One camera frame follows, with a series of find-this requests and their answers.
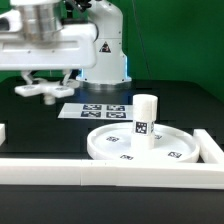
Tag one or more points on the white marker sheet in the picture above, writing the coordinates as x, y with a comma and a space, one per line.
96, 111

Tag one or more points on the white right fence rail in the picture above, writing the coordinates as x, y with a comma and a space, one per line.
210, 152

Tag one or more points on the white cross-shaped table base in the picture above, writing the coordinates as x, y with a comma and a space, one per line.
50, 90

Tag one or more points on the white fence rail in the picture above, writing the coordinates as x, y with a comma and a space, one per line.
110, 173
210, 152

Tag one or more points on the white round table top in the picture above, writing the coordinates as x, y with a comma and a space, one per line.
126, 141

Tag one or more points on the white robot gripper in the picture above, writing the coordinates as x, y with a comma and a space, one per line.
71, 48

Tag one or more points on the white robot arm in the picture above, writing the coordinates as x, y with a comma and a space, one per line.
39, 20

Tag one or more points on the white front fence rail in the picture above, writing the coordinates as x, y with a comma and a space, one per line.
110, 173

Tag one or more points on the white left fence piece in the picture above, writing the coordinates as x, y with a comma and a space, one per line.
2, 134

